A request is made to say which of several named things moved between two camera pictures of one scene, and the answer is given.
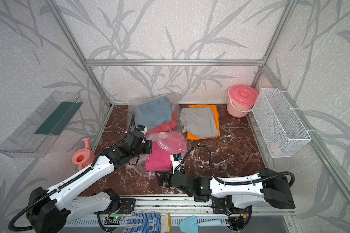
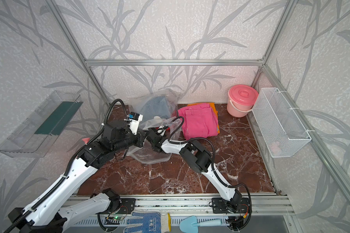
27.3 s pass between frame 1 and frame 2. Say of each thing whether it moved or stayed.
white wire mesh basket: stayed
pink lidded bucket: stayed
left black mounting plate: stayed
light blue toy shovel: stayed
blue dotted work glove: stayed
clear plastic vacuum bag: moved
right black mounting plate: stayed
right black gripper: moved
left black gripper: moved
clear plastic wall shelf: stayed
